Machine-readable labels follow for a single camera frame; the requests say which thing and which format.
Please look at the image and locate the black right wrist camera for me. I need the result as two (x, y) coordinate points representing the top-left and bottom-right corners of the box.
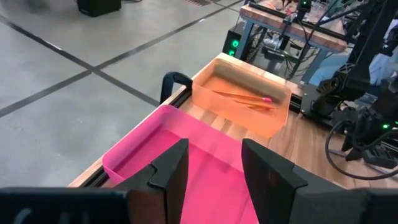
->
(363, 146), (398, 170)

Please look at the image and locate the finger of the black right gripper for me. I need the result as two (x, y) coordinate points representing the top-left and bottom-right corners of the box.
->
(341, 136), (363, 162)

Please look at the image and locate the orange plastic bin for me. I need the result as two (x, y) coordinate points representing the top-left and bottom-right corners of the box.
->
(192, 58), (292, 139)

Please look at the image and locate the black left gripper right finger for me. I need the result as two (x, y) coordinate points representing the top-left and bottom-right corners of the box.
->
(241, 138), (371, 224)

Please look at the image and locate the pink plastic bin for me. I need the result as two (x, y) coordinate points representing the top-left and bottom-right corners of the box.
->
(101, 104), (262, 224)

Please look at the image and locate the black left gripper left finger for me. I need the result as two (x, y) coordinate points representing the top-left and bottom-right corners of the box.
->
(113, 138), (190, 224)

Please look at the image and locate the blue-grey metal workbench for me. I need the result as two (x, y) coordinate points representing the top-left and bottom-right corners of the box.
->
(239, 0), (349, 78)

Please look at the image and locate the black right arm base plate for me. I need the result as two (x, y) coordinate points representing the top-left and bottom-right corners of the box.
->
(300, 83), (343, 128)

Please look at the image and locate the black floor speaker box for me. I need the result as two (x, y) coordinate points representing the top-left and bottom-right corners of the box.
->
(76, 0), (123, 18)

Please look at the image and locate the black table clamp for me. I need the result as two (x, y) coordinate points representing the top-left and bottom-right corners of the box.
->
(159, 71), (194, 105)

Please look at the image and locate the black computer with green lights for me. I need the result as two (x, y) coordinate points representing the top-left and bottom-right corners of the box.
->
(221, 26), (244, 59)

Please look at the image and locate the person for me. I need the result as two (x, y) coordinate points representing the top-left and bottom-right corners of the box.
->
(309, 18), (398, 94)

